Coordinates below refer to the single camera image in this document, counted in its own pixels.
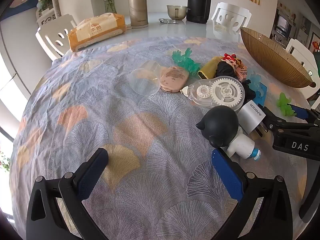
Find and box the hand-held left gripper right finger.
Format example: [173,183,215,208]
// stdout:
[207,149,293,240]

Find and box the white dining chair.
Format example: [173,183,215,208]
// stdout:
[285,38,320,100]
[35,14,78,62]
[211,2,252,34]

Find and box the gold thermos flask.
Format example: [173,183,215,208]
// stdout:
[127,0,149,29]

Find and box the green crystal toy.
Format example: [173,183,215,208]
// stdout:
[276,92,297,117]

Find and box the clear correction tape dispenser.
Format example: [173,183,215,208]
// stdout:
[180,76,246,112]

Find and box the patterned tablecloth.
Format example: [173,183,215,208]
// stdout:
[9,36,309,240]

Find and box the clear plastic cup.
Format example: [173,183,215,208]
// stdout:
[129,60,163,96]

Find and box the small smoked glass bowl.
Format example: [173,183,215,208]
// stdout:
[167,4,188,20]

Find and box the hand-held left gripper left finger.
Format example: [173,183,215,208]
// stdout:
[26,148,109,240]

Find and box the black toy piece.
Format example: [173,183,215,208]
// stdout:
[241,79,257,100]

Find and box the white charger plug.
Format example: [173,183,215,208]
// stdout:
[237,100,269,138]

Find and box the television cabinet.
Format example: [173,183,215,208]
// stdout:
[271,4,300,43]

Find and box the red hat figurine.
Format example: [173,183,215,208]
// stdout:
[216,53,243,80]

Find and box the pink small box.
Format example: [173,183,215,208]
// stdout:
[235,64,248,82]

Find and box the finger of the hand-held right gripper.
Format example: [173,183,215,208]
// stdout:
[289,103,320,123]
[262,106,320,132]

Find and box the black head white figurine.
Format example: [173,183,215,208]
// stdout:
[196,105,261,160]

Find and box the amber ribbed glass bowl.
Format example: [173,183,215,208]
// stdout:
[240,27,313,88]

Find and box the yellow cylinder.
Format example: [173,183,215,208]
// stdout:
[197,56,222,80]

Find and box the blue card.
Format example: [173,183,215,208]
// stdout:
[254,82,268,105]

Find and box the black thermos flask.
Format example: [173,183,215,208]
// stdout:
[185,0,213,24]

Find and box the dark green plastic plant toy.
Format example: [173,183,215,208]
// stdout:
[172,48,202,77]

